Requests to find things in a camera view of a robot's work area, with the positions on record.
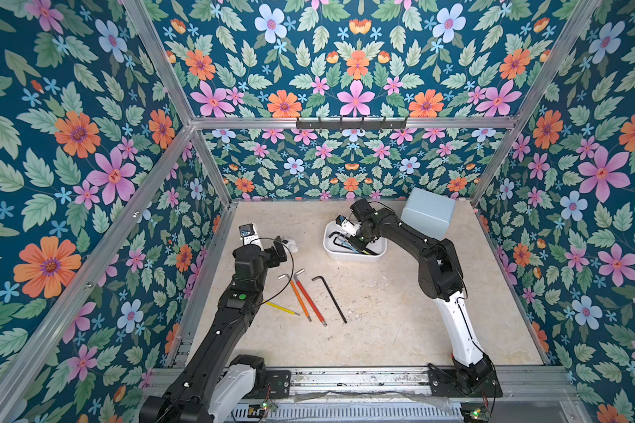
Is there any large black hex key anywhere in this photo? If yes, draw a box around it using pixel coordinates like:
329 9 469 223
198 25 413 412
327 231 377 256

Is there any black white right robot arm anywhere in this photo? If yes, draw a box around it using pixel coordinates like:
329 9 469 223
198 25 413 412
335 198 498 395

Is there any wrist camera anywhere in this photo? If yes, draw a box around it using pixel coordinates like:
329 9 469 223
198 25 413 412
335 215 360 237
239 223 262 247

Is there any black hook rail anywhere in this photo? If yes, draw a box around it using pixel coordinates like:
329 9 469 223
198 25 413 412
295 116 409 131

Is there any white storage box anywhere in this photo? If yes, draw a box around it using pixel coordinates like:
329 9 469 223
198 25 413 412
323 222 387 263

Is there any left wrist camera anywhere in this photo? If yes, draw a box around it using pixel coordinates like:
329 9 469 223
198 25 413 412
239 223 262 247

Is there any orange hex key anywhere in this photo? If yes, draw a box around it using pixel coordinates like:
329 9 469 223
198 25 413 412
278 273 312 322

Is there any yellow hex key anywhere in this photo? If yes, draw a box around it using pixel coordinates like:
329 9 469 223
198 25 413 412
264 301 302 317

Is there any light blue cube box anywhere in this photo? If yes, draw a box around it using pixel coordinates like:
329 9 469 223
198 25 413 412
401 188 456 240

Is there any red hex key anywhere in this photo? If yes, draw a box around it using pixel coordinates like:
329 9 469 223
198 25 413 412
295 269 328 327

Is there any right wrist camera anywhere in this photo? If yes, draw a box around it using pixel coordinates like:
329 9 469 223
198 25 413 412
335 215 360 237

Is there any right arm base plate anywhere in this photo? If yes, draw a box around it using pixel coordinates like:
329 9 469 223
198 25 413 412
427 359 503 398

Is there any white slotted cable duct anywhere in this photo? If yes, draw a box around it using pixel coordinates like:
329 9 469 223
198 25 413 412
225 403 464 422

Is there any medium black hex key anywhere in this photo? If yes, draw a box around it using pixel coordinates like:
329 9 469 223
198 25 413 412
312 275 347 324

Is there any light blue hex key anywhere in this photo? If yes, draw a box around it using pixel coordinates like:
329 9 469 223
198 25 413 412
337 243 360 254

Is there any small white figurine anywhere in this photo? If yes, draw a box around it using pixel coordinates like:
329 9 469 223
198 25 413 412
283 238 298 254

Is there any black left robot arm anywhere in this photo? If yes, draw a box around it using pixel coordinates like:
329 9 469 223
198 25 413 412
139 236 293 422

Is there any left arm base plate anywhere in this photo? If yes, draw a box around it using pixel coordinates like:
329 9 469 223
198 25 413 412
213 365 291 400

